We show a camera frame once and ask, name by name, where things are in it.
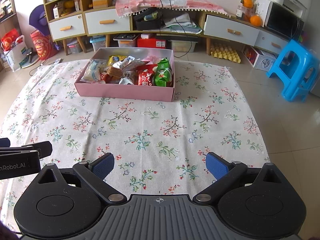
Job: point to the purple round object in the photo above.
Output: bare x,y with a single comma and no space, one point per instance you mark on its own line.
38,17

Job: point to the yellow cardboard box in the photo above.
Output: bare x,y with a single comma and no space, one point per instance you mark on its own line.
102,2

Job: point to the red plastic bag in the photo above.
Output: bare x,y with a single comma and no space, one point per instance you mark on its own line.
10,41

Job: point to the white printer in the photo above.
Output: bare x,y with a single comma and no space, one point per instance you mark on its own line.
295,1

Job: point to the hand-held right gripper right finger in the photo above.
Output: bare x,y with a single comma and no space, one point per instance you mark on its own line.
217,166

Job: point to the yellow blue snack packet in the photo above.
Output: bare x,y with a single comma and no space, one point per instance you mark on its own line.
117,60

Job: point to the blue plastic stool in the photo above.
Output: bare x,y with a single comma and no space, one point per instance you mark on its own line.
295,72

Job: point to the floral tablecloth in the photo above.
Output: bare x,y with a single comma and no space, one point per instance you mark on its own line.
137,125

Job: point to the black basket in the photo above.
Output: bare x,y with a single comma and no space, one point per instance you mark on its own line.
147,21

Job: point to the glass jar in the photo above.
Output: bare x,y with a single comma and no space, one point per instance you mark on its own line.
241,12

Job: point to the white cookie packet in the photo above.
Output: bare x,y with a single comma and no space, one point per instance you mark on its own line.
127,76

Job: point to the white paper bag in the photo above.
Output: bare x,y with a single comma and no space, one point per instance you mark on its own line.
15,57

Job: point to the green snack packet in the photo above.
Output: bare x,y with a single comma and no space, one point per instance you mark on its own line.
163,73

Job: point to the black lid storage box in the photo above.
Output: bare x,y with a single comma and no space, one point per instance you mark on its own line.
126,40

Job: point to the red cartoon gift bag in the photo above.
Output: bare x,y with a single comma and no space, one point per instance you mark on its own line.
42,46

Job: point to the small clear storage box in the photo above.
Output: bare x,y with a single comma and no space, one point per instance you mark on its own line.
74,47

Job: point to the tall wooden shelf cabinet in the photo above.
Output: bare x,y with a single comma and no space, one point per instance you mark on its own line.
85,2

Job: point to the red cardboard box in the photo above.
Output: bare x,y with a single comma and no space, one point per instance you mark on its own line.
151,42

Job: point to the white printed cardboard box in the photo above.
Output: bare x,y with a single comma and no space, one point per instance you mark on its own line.
261,58

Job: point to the gold brown snack packet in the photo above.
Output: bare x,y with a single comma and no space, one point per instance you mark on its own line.
115,71

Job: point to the white drawer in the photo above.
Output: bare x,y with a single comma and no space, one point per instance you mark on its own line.
66,27
107,22

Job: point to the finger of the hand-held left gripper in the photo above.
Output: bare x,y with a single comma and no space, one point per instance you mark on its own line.
4,143
42,148

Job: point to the pile of loose papers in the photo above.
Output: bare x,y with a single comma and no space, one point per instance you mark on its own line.
182,23

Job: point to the yellow egg tray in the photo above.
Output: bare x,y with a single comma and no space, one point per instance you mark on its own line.
226,52

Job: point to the orange fruit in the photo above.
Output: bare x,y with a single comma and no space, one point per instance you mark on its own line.
247,2
256,20

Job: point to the pink patterned cloth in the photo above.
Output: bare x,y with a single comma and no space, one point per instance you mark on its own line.
150,3

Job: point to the clear box yellow contents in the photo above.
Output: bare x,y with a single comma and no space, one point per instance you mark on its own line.
183,46

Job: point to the silver snack packet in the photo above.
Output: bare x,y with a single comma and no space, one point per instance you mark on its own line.
131,62

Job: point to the red torn snack packet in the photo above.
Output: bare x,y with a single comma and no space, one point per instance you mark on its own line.
103,77

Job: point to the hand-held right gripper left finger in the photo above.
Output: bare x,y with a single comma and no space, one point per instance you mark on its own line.
102,166

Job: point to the white blue bread packet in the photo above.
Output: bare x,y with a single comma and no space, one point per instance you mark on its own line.
93,71

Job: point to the white microwave oven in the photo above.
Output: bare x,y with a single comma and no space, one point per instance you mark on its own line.
282,20

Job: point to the red white snack packet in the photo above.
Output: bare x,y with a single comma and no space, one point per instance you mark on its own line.
147,76

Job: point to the small pink snack packet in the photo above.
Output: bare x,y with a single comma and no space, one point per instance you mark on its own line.
150,58

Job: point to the blue lid storage box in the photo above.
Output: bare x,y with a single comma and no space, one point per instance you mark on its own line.
98,44

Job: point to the low wooden cabinet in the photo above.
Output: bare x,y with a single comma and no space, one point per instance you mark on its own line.
200,27

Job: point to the small white carton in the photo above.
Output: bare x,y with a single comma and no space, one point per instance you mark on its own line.
57,12

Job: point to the wooden bookshelf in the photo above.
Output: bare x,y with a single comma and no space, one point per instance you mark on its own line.
7,10

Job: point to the pink cardboard box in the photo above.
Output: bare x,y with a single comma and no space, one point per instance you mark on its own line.
125,92

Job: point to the small grey drawer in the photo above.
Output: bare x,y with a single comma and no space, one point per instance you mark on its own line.
273,42

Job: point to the large grey drawer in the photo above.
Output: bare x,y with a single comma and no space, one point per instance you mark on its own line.
231,31

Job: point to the dark maroon clothing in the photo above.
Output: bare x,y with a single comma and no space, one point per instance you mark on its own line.
6,232

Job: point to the yellow shelf object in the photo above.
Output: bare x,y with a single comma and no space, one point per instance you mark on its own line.
69,6

